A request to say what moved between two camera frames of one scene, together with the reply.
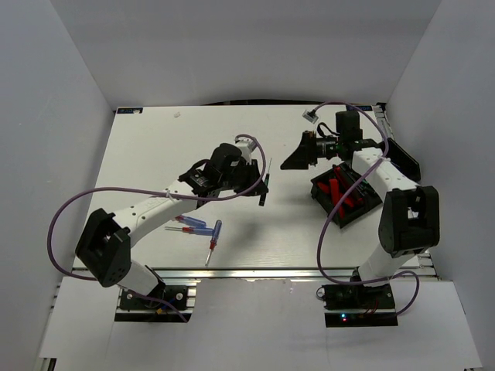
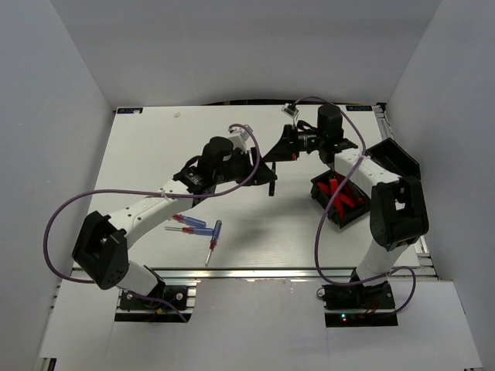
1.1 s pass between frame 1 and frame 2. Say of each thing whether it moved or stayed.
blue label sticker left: stayed
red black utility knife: stayed
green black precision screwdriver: moved
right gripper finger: moved
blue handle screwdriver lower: stayed
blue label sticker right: stayed
